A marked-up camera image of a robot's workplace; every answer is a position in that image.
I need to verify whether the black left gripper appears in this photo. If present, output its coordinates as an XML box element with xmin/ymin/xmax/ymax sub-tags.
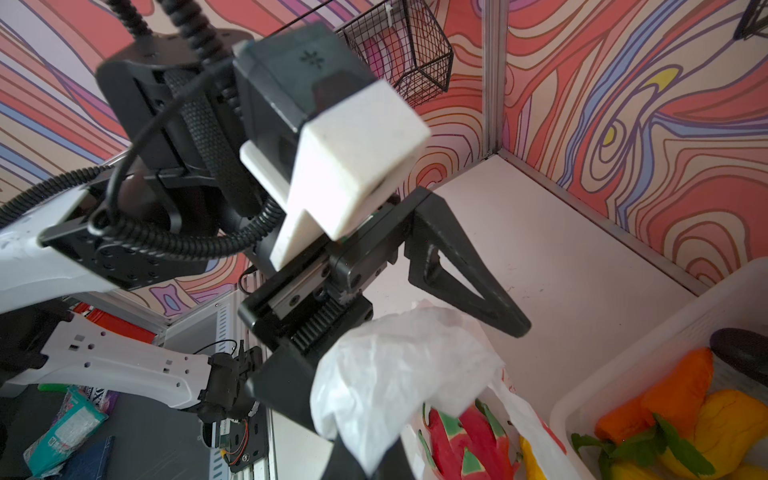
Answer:
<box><xmin>238</xmin><ymin>187</ymin><xmax>531</xmax><ymax>429</ymax></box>

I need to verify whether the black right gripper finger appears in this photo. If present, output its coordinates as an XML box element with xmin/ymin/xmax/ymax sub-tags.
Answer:
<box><xmin>321</xmin><ymin>437</ymin><xmax>414</xmax><ymax>480</ymax></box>

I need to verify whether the white plastic grocery bag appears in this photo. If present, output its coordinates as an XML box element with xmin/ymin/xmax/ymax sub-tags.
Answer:
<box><xmin>310</xmin><ymin>302</ymin><xmax>577</xmax><ymax>479</ymax></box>

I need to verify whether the pink toy dragon fruit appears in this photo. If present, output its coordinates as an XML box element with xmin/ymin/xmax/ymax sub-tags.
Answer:
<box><xmin>418</xmin><ymin>400</ymin><xmax>522</xmax><ymax>480</ymax></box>

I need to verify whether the yellow toy pear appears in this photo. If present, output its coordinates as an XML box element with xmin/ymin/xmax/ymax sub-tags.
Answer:
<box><xmin>519</xmin><ymin>436</ymin><xmax>547</xmax><ymax>480</ymax></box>

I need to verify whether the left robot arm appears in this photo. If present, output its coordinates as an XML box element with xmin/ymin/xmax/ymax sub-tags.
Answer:
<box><xmin>1</xmin><ymin>1</ymin><xmax>531</xmax><ymax>427</ymax></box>

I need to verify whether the yellow toy mango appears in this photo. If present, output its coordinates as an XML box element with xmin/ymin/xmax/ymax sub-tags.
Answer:
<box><xmin>658</xmin><ymin>390</ymin><xmax>767</xmax><ymax>479</ymax></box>
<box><xmin>610</xmin><ymin>461</ymin><xmax>661</xmax><ymax>480</ymax></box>

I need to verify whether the orange toy carrot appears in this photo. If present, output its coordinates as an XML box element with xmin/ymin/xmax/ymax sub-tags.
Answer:
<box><xmin>594</xmin><ymin>347</ymin><xmax>714</xmax><ymax>445</ymax></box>

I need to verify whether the white plastic perforated basket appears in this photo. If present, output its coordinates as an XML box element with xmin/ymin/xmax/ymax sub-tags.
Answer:
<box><xmin>549</xmin><ymin>258</ymin><xmax>767</xmax><ymax>479</ymax></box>

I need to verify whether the purple toy eggplant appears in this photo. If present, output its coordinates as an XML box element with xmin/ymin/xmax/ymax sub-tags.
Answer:
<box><xmin>709</xmin><ymin>328</ymin><xmax>768</xmax><ymax>386</ymax></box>

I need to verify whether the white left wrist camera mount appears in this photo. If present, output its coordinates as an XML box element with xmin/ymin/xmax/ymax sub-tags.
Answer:
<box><xmin>233</xmin><ymin>23</ymin><xmax>431</xmax><ymax>270</ymax></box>

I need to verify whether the black wire basket left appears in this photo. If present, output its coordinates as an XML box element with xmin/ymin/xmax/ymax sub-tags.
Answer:
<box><xmin>263</xmin><ymin>0</ymin><xmax>455</xmax><ymax>109</ymax></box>

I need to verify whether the black wire basket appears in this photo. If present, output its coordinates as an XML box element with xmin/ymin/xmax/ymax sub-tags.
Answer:
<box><xmin>733</xmin><ymin>0</ymin><xmax>768</xmax><ymax>41</ymax></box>
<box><xmin>263</xmin><ymin>0</ymin><xmax>455</xmax><ymax>109</ymax></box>

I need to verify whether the black wire basket back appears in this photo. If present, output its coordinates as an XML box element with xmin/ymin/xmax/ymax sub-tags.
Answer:
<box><xmin>733</xmin><ymin>0</ymin><xmax>768</xmax><ymax>41</ymax></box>

